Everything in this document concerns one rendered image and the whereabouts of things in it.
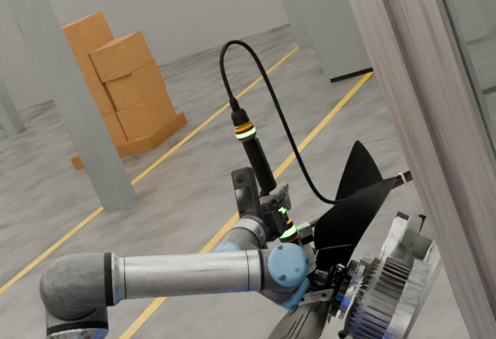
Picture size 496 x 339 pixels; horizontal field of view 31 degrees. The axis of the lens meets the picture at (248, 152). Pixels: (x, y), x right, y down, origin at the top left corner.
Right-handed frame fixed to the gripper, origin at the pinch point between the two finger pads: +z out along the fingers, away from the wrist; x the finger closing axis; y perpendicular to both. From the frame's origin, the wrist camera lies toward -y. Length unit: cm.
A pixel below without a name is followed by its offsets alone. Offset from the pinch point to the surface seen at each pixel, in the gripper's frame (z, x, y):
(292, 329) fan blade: -17.2, -1.1, 27.3
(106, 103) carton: 683, -477, 88
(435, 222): -133, 70, -41
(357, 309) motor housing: -3.2, 8.9, 33.0
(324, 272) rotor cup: 2.3, 2.2, 25.1
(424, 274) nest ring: 4.8, 24.0, 31.8
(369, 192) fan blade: -3.0, 21.7, 6.2
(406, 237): 29.0, 15.2, 32.9
